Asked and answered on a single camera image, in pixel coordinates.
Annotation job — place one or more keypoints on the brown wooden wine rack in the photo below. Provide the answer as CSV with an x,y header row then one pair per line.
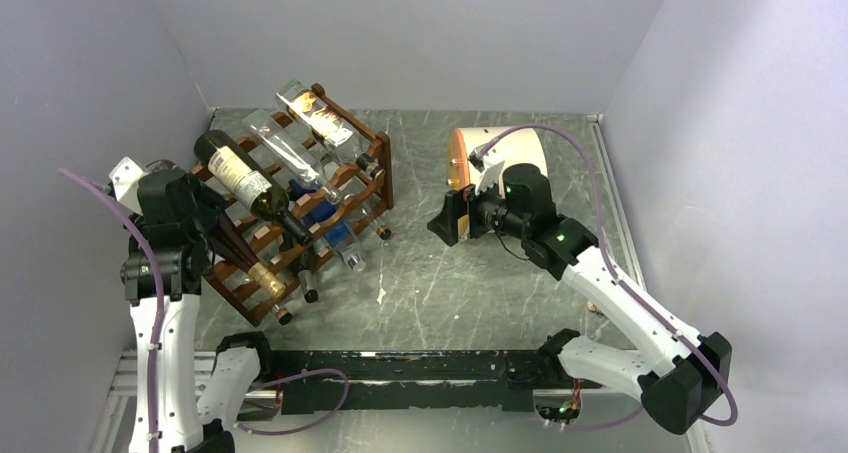
x,y
365,200

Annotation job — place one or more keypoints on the green wine bottle white label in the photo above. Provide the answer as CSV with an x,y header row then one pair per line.
x,y
252,186

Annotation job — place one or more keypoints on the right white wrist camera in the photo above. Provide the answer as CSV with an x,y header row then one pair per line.
x,y
490,165

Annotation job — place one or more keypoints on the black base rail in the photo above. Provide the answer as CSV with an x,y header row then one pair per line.
x,y
309,381

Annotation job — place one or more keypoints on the clear whisky bottle black label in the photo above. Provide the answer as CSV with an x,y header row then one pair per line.
x,y
337,135

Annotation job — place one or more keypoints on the dark red wine bottle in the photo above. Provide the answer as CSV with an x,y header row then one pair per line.
x,y
230,245

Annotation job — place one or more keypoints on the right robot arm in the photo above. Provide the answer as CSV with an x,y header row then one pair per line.
x,y
675,372

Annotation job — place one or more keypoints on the clear bottle bottom rack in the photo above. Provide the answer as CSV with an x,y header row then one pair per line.
x,y
259,292

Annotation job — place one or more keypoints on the blue square glass bottle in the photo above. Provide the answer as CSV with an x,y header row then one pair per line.
x,y
340,237

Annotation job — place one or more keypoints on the orange card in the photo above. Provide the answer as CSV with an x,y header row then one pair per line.
x,y
594,308

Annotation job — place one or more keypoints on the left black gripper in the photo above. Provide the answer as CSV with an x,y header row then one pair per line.
x,y
208,203

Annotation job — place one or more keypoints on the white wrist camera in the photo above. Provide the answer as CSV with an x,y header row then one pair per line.
x,y
490,165
125,178

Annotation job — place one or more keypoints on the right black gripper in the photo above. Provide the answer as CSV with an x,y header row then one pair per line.
x,y
456,205

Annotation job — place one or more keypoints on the white cylinder drum orange face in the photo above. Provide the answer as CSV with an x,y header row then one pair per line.
x,y
517,145

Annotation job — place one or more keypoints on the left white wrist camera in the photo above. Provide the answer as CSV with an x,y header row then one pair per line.
x,y
125,178

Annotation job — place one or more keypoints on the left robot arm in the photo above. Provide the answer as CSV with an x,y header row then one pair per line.
x,y
169,254

